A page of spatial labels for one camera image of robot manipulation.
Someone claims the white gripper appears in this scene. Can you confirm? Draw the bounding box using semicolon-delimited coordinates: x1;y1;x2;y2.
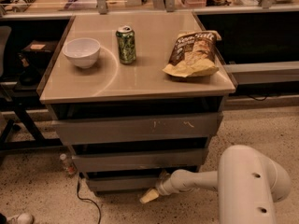
139;170;179;203

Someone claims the grey bottom drawer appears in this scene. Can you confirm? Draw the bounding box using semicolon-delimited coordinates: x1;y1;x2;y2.
86;169;174;194

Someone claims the grey drawer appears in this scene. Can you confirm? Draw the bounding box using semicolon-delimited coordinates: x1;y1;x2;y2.
73;148;207;173
86;169;174;194
52;112;223;146

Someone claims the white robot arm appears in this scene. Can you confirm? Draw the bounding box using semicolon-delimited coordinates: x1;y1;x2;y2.
140;145;292;224

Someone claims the grey middle drawer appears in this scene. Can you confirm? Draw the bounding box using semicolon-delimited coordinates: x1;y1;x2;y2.
73;148;207;173

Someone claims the grey drawer cabinet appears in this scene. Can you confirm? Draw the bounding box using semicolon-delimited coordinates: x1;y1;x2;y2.
36;10;237;196

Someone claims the grey top drawer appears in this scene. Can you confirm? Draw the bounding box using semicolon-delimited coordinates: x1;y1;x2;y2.
52;112;223;146

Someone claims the clear plastic bottle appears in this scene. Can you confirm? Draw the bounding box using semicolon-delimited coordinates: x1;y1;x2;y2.
60;154;77;175

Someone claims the white shoe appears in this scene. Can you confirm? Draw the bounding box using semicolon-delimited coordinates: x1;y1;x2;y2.
4;213;34;224

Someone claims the sea salt chips bag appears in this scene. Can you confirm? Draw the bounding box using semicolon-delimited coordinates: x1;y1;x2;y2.
163;31;221;78

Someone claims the white bowl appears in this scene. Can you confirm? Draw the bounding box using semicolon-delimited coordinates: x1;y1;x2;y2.
63;37;101;69

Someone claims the green soda can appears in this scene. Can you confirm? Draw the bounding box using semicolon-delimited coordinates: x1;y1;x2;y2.
116;25;136;64

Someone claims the black box with label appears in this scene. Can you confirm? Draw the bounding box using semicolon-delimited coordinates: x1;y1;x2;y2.
21;40;58;57

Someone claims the black floor cable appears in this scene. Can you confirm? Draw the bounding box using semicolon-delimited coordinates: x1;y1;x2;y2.
76;175;103;224

